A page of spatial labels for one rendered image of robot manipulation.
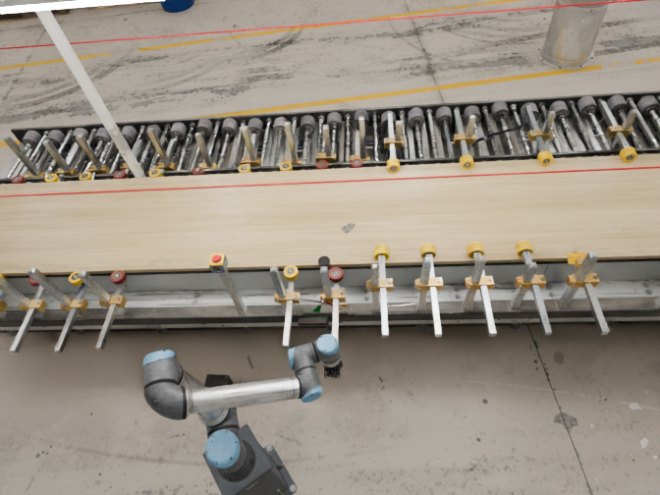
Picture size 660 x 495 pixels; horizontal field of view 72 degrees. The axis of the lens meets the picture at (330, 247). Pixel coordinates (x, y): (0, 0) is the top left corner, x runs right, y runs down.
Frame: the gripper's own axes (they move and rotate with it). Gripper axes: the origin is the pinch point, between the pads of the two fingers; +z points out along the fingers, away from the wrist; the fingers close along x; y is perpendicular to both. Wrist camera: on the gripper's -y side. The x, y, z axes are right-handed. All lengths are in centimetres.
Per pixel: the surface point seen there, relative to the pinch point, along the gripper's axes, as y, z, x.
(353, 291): -57, 20, 9
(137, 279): -63, 8, -120
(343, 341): -54, 82, -1
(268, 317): -38, 14, -39
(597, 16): -362, 28, 250
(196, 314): -41, 13, -81
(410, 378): -26, 82, 43
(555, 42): -371, 58, 222
